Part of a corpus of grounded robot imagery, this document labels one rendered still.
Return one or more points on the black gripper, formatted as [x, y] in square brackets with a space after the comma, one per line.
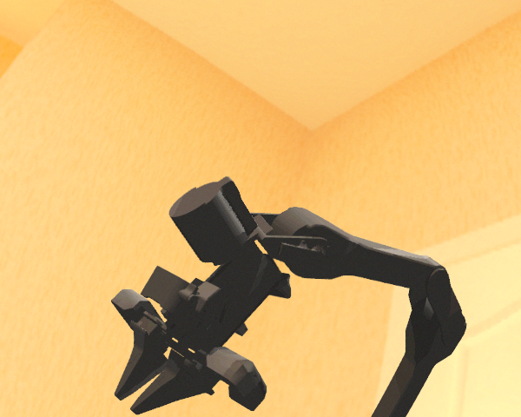
[185, 374]

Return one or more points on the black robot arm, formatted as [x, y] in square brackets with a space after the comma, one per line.
[220, 229]

